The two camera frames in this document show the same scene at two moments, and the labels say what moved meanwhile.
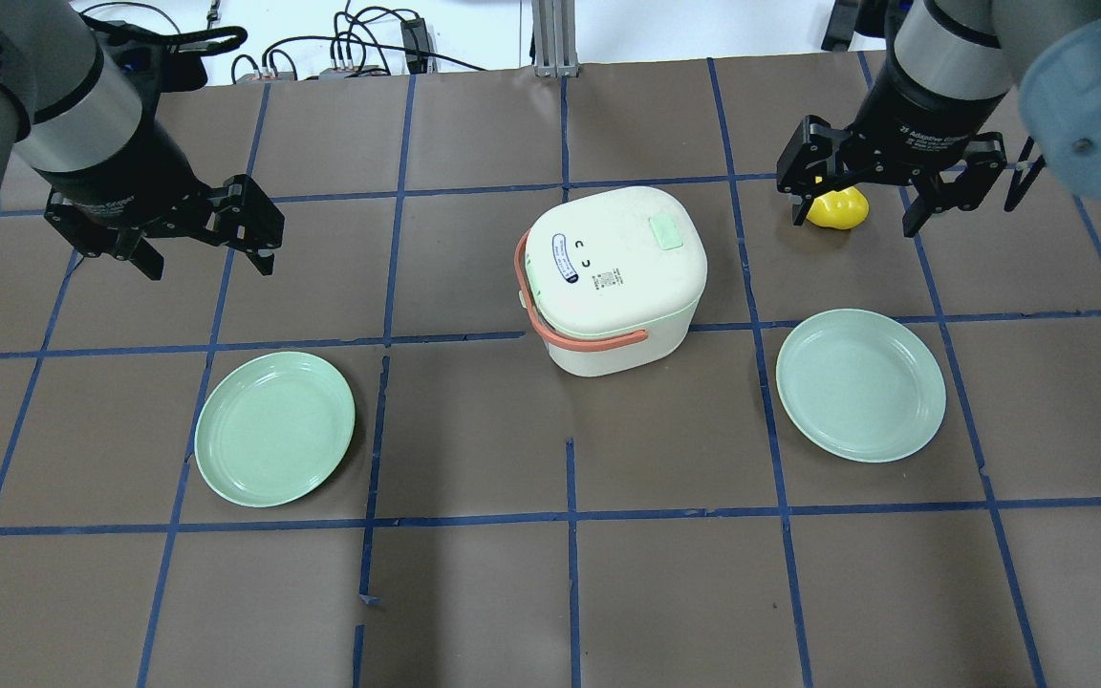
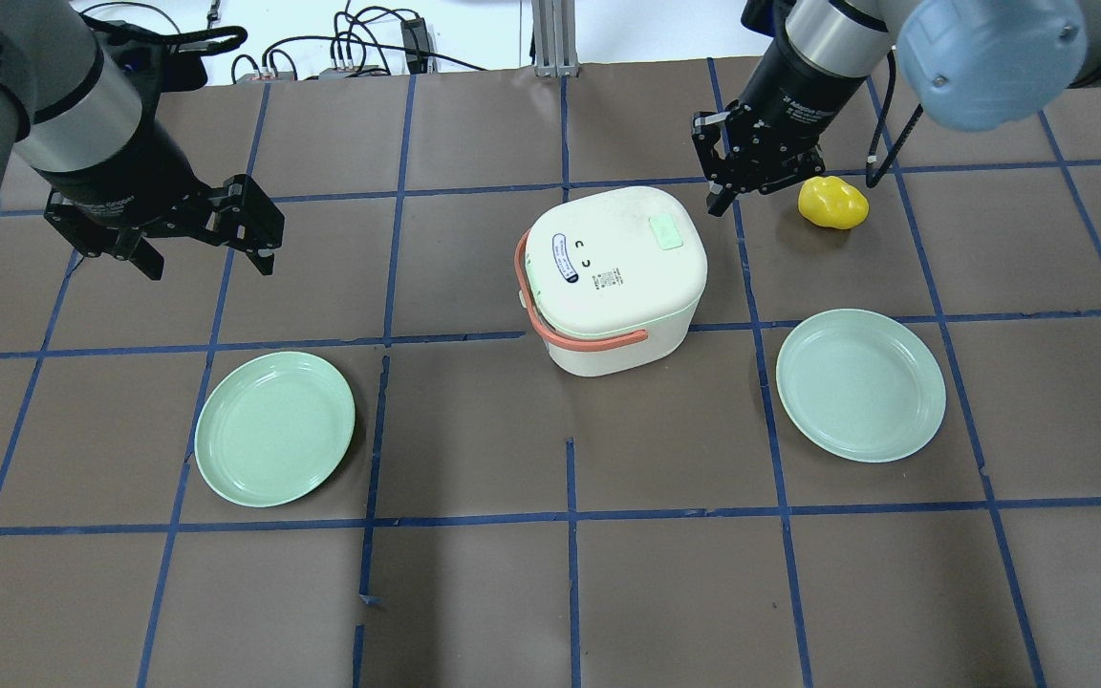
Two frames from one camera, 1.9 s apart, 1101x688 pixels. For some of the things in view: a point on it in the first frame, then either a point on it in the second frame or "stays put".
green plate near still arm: (270, 426) stays put
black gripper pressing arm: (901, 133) -> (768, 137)
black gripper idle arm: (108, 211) stays put
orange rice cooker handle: (564, 340) stays put
